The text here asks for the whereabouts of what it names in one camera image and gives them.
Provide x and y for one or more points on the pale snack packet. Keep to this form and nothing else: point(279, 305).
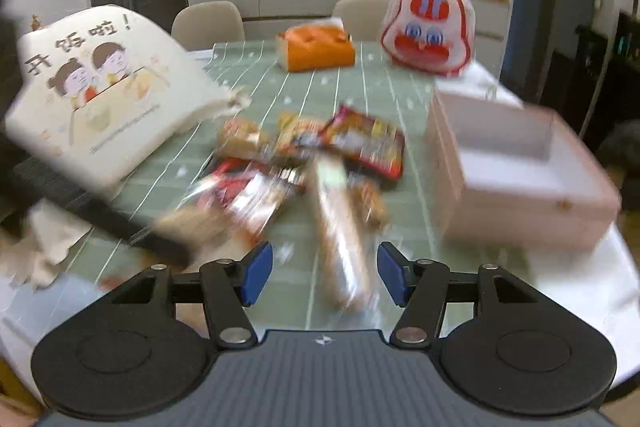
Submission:
point(200, 227)

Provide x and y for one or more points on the red white snack packet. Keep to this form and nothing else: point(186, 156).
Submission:
point(240, 194)

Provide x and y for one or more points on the large red snack packet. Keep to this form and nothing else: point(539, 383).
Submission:
point(370, 147)

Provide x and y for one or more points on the pink box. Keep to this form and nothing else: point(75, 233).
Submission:
point(520, 202)

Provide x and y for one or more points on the beige dining chair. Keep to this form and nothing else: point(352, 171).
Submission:
point(357, 14)
point(207, 24)

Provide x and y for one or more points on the small brown snack packet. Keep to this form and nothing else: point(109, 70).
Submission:
point(372, 202)

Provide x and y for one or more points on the brown bread packet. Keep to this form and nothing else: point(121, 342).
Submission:
point(242, 137)

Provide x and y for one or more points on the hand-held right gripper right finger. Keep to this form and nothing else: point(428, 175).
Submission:
point(391, 272)

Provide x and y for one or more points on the red white rabbit bag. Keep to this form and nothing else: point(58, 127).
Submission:
point(427, 27)

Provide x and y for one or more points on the long clear snack packet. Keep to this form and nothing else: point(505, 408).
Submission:
point(340, 247)

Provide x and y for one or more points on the yellow orange snack packet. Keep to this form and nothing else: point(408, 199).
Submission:
point(300, 132)

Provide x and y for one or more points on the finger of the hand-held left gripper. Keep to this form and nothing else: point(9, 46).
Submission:
point(100, 212)

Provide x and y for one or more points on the black cabinet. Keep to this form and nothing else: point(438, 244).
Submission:
point(600, 57)

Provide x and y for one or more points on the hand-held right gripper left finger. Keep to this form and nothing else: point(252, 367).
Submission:
point(257, 272)

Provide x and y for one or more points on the orange tissue pack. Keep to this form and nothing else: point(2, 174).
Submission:
point(315, 47)

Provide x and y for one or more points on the green checkered tablecloth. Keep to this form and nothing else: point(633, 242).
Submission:
point(280, 92)

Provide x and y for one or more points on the white cartoon print bag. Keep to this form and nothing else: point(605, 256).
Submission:
point(125, 117)

